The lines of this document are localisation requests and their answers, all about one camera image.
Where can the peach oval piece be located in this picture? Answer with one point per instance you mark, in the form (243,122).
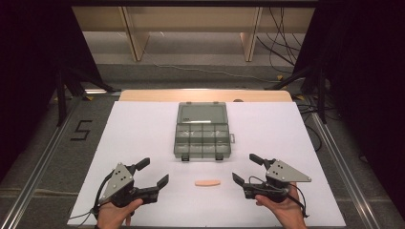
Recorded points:
(207,183)

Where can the black stand legs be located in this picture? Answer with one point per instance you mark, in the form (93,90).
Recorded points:
(313,86)
(65,92)

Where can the clear plastic compartment box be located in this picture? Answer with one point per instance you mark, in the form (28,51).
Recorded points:
(202,133)

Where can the black curtain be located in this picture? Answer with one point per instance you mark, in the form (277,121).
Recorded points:
(31,63)
(366,79)

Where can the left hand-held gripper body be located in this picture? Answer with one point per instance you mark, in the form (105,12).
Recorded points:
(118,181)

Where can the aluminium floor rail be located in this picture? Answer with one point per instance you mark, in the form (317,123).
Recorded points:
(35,168)
(342,168)

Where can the white table sheet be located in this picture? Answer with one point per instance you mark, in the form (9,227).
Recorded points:
(140,133)

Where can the person's right hand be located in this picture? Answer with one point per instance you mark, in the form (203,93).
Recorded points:
(285,211)

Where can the light wooden bench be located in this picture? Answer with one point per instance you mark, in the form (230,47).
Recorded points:
(191,22)

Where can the person's left hand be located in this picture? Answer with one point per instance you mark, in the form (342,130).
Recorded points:
(115,213)

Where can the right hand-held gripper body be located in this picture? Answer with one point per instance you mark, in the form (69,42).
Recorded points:
(280,178)

